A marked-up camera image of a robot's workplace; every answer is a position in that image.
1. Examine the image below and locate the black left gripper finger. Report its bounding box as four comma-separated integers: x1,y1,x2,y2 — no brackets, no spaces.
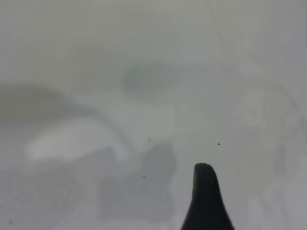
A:
179,163,235,230

